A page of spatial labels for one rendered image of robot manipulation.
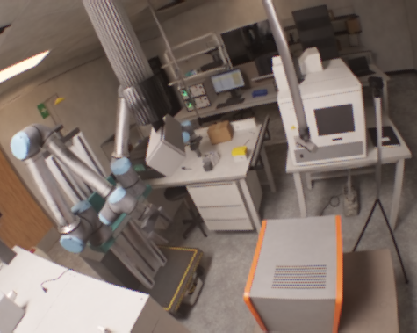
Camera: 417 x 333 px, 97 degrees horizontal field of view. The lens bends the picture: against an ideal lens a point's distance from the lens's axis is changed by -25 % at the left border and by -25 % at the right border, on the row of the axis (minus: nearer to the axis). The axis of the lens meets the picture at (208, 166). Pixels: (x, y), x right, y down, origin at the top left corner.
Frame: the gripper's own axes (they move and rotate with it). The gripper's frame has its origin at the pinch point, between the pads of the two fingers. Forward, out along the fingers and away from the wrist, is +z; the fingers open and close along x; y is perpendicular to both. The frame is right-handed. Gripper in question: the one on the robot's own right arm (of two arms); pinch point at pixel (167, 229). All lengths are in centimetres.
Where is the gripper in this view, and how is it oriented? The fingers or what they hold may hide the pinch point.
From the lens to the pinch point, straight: 132.0
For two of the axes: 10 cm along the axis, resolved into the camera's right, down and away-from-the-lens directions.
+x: -1.5, 6.4, -7.5
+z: 7.1, 6.0, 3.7
